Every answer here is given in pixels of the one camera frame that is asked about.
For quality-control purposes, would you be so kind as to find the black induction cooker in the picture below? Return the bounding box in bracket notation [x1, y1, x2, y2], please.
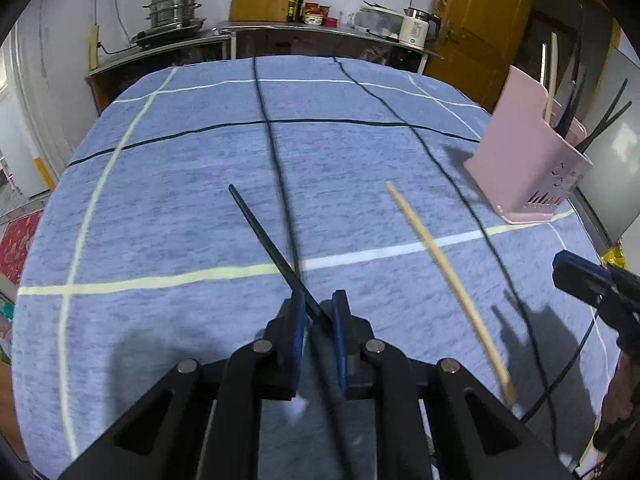
[130, 17, 208, 48]

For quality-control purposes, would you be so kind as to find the clear plastic container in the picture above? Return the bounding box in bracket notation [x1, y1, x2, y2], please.
[354, 7, 405, 41]

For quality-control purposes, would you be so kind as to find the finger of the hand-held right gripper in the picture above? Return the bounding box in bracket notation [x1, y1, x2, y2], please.
[552, 251, 615, 307]

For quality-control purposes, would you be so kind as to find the red patterned rug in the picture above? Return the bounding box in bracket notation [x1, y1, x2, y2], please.
[0, 210, 45, 286]

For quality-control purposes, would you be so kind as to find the yellow wooden door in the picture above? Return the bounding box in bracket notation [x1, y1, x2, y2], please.
[430, 0, 535, 111]

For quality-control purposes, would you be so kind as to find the person's right hand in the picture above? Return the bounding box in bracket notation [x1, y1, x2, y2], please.
[602, 347, 628, 426]

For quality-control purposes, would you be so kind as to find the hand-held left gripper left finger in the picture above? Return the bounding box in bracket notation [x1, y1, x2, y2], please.
[59, 290, 307, 480]

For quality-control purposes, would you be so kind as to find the silver metal chopstick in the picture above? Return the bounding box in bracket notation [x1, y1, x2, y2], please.
[557, 80, 576, 131]

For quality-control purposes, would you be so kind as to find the red lidded jar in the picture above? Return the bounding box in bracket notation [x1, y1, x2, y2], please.
[304, 2, 332, 25]

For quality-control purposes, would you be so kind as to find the pink plastic utensil holder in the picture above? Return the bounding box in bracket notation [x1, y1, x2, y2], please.
[462, 64, 594, 225]

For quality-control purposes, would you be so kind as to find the steel steamer pot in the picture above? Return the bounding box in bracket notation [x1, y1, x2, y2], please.
[142, 0, 207, 31]

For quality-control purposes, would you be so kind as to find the steel kitchen counter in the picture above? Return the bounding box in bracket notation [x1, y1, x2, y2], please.
[85, 21, 445, 116]

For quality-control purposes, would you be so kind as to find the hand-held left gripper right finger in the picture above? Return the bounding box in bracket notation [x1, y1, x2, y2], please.
[331, 289, 576, 480]

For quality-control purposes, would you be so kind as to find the white electric kettle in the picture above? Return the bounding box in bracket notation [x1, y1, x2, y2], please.
[398, 7, 442, 46]

